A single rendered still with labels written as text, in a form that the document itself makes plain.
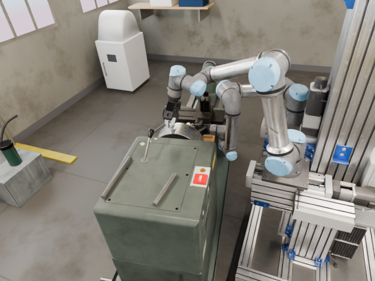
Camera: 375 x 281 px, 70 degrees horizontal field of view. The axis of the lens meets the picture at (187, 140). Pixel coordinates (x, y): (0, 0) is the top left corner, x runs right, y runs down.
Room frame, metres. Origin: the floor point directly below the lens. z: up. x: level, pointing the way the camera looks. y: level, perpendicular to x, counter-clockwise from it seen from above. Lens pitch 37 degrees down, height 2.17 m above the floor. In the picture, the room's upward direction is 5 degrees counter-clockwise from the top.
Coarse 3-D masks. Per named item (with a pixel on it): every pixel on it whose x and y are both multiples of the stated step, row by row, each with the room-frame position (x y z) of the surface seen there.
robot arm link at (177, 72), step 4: (172, 68) 1.26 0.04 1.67; (176, 68) 1.26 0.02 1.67; (180, 68) 1.27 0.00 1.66; (184, 68) 1.27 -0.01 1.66; (172, 72) 1.25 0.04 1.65; (176, 72) 1.24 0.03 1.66; (180, 72) 1.24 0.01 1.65; (184, 72) 1.25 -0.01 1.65; (172, 76) 1.25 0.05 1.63; (176, 76) 1.24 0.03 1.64; (180, 76) 1.24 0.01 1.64; (172, 80) 1.25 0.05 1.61; (176, 80) 1.23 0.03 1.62; (180, 80) 1.22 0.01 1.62; (172, 84) 1.25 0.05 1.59; (176, 84) 1.23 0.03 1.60; (172, 88) 1.25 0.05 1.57; (176, 88) 1.24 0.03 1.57; (180, 88) 1.25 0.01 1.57
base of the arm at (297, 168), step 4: (300, 160) 0.99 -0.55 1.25; (296, 164) 0.98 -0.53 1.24; (300, 164) 0.99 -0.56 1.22; (296, 168) 0.98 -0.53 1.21; (300, 168) 0.98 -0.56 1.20; (292, 172) 0.96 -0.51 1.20; (296, 172) 0.97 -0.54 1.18; (300, 172) 0.97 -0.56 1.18; (280, 176) 0.97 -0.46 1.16; (284, 176) 0.96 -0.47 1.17; (288, 176) 0.96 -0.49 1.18; (292, 176) 0.95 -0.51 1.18; (296, 176) 0.96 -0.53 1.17
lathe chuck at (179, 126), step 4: (176, 124) 1.43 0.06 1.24; (180, 124) 1.42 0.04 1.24; (184, 124) 1.42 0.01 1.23; (164, 128) 1.44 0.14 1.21; (168, 128) 1.41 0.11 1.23; (172, 128) 1.39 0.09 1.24; (176, 128) 1.38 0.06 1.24; (180, 128) 1.38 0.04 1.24; (184, 128) 1.38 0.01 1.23; (188, 128) 1.39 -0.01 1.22; (160, 132) 1.43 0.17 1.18; (188, 132) 1.35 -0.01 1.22; (192, 132) 1.37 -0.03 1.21; (196, 132) 1.39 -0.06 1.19; (192, 136) 1.34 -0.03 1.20; (196, 136) 1.36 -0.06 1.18; (200, 136) 1.39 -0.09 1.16
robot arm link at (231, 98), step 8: (224, 96) 1.43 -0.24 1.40; (232, 96) 1.41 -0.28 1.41; (240, 96) 1.43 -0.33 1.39; (224, 104) 1.42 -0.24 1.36; (232, 104) 1.38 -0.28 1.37; (240, 104) 1.40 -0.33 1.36; (232, 112) 1.37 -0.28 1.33; (240, 112) 1.39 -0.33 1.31; (232, 120) 1.38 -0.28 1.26; (232, 128) 1.38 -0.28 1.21; (232, 136) 1.38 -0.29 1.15; (232, 144) 1.38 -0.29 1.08; (224, 152) 1.41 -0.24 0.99; (232, 152) 1.37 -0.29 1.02; (232, 160) 1.36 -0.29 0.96
